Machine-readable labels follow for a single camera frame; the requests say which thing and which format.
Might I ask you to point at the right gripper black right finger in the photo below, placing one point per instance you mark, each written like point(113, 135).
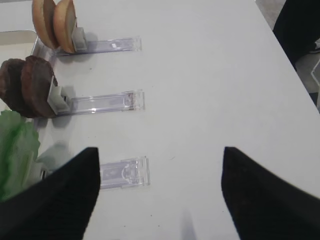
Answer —
point(262, 205)

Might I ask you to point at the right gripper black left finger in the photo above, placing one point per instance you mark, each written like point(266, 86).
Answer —
point(58, 207)

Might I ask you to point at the green lettuce leaf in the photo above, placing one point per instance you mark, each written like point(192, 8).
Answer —
point(19, 145)

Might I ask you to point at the clear rack lettuce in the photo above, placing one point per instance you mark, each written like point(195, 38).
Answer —
point(125, 172)

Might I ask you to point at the brown meat patty inner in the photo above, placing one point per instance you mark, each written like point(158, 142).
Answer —
point(11, 87)

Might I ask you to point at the brown meat patty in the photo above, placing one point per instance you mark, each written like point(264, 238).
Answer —
point(26, 81)
point(11, 87)

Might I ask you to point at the brown meat patty outer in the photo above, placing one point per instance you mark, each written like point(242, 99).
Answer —
point(26, 81)

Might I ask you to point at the clear rack patty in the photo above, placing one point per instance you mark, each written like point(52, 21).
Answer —
point(62, 105)

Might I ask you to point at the clear rack bun right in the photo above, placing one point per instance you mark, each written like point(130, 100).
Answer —
point(84, 47)

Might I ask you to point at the white metal tray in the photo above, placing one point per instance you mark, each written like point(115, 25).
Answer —
point(19, 37)

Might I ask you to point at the person in dark clothes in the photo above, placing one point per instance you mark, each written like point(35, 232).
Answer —
point(297, 28)

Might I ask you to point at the bun slice far right outer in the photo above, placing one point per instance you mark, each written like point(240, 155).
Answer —
point(64, 19)

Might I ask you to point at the bun slice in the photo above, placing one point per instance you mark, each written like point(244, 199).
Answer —
point(42, 18)
point(64, 19)

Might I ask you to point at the bun slice far right inner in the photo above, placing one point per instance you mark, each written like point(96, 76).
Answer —
point(42, 18)

